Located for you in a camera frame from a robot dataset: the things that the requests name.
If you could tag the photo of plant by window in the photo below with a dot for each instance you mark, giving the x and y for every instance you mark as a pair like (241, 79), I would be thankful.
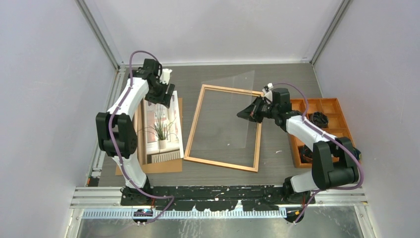
(159, 131)

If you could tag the clear acrylic sheet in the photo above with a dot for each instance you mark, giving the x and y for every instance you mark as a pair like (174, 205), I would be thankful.
(217, 126)

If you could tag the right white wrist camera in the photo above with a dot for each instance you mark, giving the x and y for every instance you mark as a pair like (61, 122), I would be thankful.
(267, 92)

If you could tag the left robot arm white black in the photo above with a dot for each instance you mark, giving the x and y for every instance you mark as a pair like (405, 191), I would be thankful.
(115, 129)

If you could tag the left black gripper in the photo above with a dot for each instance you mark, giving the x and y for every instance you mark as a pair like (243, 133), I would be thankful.
(160, 99)

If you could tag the black rolled item in tray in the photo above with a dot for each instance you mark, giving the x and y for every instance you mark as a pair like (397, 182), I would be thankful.
(319, 119)

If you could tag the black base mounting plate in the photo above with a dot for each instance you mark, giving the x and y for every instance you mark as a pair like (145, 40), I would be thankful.
(213, 198)

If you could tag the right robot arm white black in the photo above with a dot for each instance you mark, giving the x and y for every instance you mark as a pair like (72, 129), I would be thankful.
(334, 163)

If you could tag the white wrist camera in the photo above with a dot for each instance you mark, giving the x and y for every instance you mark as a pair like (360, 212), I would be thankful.
(165, 76)
(267, 92)

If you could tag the orange wooden picture frame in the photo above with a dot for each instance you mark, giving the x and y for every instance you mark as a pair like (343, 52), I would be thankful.
(187, 157)

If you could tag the brown cardboard backing board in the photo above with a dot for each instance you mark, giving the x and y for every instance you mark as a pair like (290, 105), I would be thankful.
(173, 166)

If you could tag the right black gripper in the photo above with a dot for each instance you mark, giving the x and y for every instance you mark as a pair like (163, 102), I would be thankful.
(252, 112)

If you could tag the blue yellow rolled item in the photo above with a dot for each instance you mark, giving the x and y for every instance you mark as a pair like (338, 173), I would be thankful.
(357, 154)

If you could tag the orange wooden compartment tray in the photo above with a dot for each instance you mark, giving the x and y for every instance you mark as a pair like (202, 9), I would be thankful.
(336, 126)

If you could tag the black orange rolled item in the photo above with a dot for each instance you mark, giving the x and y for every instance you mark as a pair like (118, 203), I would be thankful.
(306, 155)

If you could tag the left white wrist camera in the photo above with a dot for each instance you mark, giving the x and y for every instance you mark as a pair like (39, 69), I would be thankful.
(165, 76)

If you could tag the aluminium rail at front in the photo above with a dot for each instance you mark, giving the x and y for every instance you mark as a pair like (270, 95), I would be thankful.
(105, 203)

